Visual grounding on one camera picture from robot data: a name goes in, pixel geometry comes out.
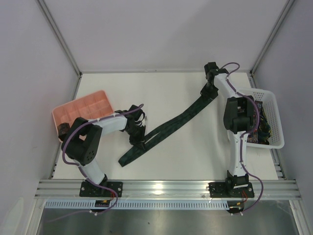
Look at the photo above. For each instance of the rolled dark brown tie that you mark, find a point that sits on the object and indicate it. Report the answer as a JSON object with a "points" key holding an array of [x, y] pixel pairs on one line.
{"points": [[63, 130]]}

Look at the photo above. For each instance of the floral navy tie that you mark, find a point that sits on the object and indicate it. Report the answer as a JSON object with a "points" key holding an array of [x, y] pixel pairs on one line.
{"points": [[253, 137]]}

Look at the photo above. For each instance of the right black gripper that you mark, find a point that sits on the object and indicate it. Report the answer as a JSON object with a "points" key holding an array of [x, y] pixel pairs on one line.
{"points": [[209, 88]]}

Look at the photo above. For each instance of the white plastic basket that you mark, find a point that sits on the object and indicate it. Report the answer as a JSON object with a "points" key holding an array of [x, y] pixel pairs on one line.
{"points": [[271, 111]]}

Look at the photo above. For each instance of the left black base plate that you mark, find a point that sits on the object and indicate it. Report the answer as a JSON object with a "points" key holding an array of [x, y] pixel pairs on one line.
{"points": [[89, 190]]}

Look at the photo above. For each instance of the pink compartment tray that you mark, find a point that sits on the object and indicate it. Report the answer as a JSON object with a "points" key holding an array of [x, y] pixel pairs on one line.
{"points": [[92, 106]]}

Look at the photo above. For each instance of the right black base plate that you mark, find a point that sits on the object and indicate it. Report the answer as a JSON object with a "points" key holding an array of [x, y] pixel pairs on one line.
{"points": [[220, 190]]}

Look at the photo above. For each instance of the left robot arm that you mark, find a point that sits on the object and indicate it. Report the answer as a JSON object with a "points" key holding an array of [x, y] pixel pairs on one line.
{"points": [[81, 142]]}

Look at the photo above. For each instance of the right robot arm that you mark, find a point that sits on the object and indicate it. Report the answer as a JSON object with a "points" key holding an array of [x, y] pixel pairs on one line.
{"points": [[238, 120]]}

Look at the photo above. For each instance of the dark green tie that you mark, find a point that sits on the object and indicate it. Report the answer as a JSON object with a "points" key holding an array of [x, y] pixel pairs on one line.
{"points": [[163, 131]]}

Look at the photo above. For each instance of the white slotted cable duct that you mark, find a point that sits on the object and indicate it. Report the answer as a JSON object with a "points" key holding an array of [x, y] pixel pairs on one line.
{"points": [[138, 204]]}

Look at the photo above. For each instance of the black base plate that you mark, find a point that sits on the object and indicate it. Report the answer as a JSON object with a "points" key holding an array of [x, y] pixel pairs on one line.
{"points": [[89, 190], [220, 190]]}

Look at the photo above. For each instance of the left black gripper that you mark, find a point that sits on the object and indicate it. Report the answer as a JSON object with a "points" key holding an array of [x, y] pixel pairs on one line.
{"points": [[137, 137]]}

